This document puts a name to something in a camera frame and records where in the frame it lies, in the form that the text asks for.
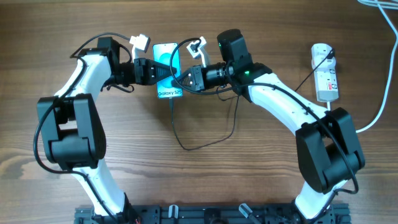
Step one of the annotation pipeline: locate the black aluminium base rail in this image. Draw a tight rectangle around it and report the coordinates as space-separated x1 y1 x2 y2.
73 203 352 224

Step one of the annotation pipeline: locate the turquoise Galaxy S25 smartphone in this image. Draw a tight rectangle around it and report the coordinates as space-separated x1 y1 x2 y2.
152 42 183 99

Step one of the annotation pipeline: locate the white power strip cord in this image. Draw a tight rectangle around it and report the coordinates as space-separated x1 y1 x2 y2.
326 0 398 134

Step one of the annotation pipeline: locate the white power strip socket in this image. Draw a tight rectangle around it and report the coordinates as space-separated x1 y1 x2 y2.
310 43 339 103

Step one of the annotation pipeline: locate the white USB charger adapter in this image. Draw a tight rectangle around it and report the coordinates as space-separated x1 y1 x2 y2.
311 43 336 70

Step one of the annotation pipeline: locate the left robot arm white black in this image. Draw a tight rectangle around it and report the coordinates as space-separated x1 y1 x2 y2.
33 32 174 223

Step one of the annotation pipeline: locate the black USB charging cable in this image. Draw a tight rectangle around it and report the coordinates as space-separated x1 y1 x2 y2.
169 49 335 152

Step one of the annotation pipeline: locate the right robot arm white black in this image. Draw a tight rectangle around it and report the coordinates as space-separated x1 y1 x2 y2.
172 29 365 223

